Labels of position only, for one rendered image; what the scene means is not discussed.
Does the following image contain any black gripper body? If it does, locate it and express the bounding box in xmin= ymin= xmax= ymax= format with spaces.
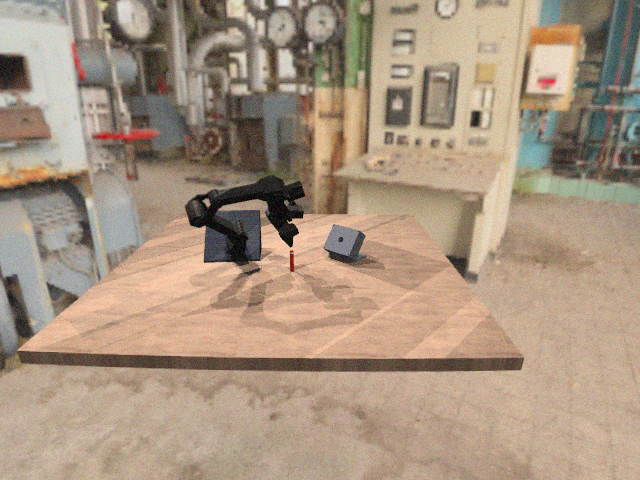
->
xmin=265 ymin=204 xmax=299 ymax=240

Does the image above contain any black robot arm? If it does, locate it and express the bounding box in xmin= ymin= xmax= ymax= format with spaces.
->
xmin=185 ymin=175 xmax=305 ymax=255

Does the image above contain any grey sloped panel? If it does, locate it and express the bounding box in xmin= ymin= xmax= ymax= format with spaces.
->
xmin=323 ymin=224 xmax=366 ymax=262

